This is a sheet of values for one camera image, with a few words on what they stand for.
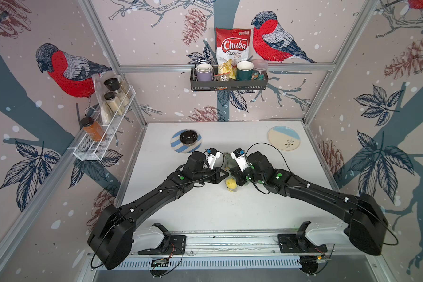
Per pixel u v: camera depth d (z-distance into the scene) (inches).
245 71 31.9
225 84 34.3
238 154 26.9
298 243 25.7
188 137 42.2
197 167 24.9
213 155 28.3
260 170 23.7
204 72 32.0
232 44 30.6
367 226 16.0
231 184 31.5
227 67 32.9
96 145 32.1
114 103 30.0
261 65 33.6
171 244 28.6
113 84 30.9
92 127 25.9
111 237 15.6
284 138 44.6
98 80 31.9
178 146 42.3
